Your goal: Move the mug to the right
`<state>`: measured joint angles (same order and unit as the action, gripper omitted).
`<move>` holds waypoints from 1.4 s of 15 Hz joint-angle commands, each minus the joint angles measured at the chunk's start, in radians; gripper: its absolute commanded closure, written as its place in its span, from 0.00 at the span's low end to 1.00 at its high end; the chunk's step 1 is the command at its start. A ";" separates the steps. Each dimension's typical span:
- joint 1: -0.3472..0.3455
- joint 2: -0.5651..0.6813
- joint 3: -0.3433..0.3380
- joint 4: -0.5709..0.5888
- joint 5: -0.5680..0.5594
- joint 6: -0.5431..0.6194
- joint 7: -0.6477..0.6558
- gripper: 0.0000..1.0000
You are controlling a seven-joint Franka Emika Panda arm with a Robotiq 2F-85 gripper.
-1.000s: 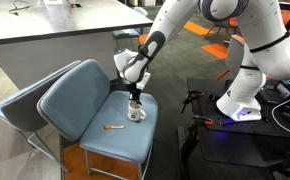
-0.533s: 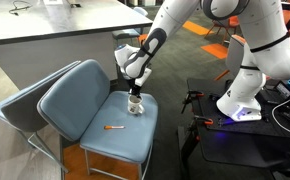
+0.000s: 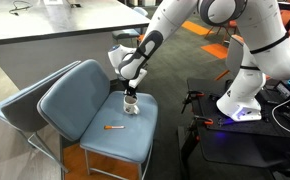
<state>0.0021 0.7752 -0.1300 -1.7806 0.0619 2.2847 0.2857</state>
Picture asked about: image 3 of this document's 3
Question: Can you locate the light blue padded chair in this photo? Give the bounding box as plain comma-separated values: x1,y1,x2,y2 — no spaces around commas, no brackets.
36,58,160,180

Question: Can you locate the grey chair with orange legs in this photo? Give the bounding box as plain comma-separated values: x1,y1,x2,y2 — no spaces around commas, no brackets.
214,33,253,82

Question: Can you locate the pale blue metal-legged chair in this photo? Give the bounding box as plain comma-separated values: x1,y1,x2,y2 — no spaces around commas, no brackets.
111,6,150,45

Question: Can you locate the white cable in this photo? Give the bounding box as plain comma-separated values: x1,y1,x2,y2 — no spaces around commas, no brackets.
271,92,290,141

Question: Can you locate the large grey table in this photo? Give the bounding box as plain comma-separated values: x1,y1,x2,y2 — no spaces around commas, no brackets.
0,0,152,91

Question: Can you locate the orange marker pen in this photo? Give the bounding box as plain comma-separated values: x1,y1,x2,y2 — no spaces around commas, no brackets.
103,124,126,131

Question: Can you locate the dark table power outlet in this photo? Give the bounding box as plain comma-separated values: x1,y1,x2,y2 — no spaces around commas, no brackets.
66,1,83,9

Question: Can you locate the orange black bar clamp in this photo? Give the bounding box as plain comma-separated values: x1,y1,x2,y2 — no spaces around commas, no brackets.
192,114,215,127
180,90,206,115

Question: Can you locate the grey blue padded chair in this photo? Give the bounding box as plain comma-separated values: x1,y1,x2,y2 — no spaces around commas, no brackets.
0,60,83,175

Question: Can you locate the white printed mug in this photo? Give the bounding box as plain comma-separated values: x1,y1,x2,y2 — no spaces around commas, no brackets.
122,94,141,117

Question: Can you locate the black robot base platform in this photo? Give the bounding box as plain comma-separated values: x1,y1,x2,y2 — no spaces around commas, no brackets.
176,77,290,180

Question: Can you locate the small orange chair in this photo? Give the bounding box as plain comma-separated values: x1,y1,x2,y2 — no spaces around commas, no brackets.
204,19,239,45

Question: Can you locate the black looped cable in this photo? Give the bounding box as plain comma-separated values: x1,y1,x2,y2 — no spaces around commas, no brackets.
8,0,34,17

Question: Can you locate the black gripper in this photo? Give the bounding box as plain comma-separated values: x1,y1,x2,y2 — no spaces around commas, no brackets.
123,78,140,100

